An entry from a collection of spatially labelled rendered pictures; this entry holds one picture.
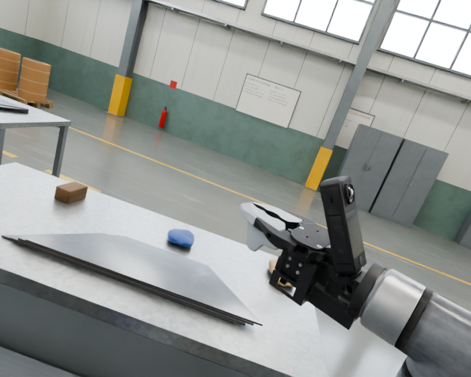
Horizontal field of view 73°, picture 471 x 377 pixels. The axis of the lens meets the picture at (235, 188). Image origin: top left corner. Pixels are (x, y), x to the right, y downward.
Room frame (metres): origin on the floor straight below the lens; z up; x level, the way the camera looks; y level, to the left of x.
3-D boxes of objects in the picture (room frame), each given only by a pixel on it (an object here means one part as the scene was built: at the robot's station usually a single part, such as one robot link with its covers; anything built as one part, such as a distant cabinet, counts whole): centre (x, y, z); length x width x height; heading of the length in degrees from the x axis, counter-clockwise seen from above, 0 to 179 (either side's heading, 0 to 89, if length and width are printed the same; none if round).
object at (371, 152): (8.07, -2.86, 0.98); 1.00 x 0.48 x 1.95; 82
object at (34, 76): (6.95, 5.29, 0.47); 1.32 x 0.80 x 0.95; 82
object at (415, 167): (7.92, -3.90, 0.98); 1.00 x 0.48 x 1.95; 82
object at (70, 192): (1.10, 0.58, 1.07); 0.10 x 0.06 x 0.05; 172
